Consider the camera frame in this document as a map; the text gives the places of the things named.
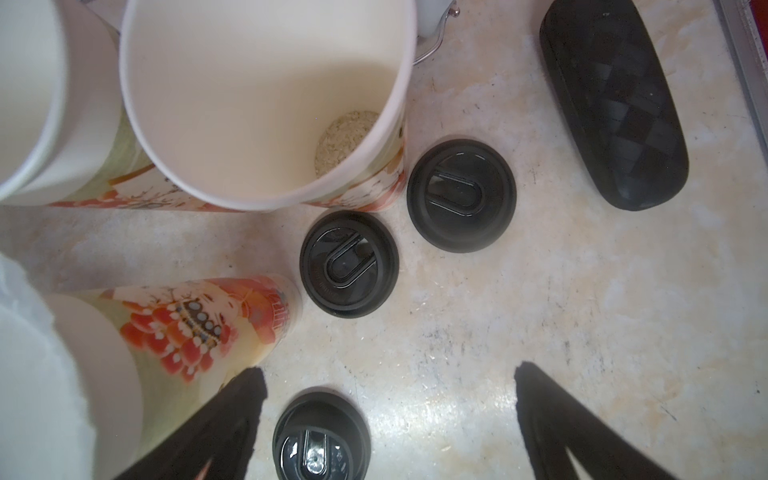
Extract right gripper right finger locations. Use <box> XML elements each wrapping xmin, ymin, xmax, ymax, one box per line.
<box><xmin>515</xmin><ymin>362</ymin><xmax>673</xmax><ymax>479</ymax></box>

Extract black lid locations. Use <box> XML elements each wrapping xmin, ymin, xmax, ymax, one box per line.
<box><xmin>299</xmin><ymin>210</ymin><xmax>399</xmax><ymax>319</ymax></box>
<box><xmin>272</xmin><ymin>388</ymin><xmax>372</xmax><ymax>480</ymax></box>
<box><xmin>407</xmin><ymin>138</ymin><xmax>517</xmax><ymax>253</ymax></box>

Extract black remote control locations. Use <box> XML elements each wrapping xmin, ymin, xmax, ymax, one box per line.
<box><xmin>539</xmin><ymin>0</ymin><xmax>689</xmax><ymax>211</ymax></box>

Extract paper milk tea cup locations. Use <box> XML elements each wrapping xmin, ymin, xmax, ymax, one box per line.
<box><xmin>45</xmin><ymin>275</ymin><xmax>302</xmax><ymax>479</ymax></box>

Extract back left paper cup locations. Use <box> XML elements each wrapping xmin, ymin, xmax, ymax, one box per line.
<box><xmin>1</xmin><ymin>1</ymin><xmax>218</xmax><ymax>212</ymax></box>

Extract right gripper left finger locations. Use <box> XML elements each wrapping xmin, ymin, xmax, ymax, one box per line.
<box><xmin>118</xmin><ymin>367</ymin><xmax>268</xmax><ymax>479</ymax></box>

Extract back right paper cup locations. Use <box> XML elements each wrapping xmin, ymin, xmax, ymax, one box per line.
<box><xmin>119</xmin><ymin>1</ymin><xmax>417</xmax><ymax>212</ymax></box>

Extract black lid front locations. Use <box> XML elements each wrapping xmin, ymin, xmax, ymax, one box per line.
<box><xmin>272</xmin><ymin>388</ymin><xmax>372</xmax><ymax>480</ymax></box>

